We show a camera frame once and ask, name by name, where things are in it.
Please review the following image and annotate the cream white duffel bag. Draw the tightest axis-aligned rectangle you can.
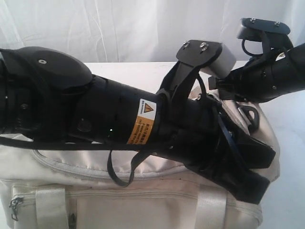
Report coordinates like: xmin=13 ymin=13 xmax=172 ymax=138
xmin=0 ymin=101 xmax=280 ymax=229

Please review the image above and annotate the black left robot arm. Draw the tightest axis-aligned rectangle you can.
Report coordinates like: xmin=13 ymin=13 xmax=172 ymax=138
xmin=0 ymin=47 xmax=275 ymax=204

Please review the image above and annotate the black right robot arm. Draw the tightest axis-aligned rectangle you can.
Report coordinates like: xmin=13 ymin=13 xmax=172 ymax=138
xmin=208 ymin=44 xmax=305 ymax=103

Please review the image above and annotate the white backdrop curtain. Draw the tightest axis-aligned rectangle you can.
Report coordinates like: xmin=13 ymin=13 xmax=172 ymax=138
xmin=0 ymin=0 xmax=305 ymax=62

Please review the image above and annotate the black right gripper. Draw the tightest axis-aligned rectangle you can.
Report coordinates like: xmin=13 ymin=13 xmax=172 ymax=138
xmin=208 ymin=67 xmax=272 ymax=103

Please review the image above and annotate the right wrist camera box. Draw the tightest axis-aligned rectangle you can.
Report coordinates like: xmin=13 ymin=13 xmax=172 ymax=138
xmin=237 ymin=18 xmax=294 ymax=57

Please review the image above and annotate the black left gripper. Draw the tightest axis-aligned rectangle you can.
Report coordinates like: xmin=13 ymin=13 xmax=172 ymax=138
xmin=152 ymin=95 xmax=276 ymax=177

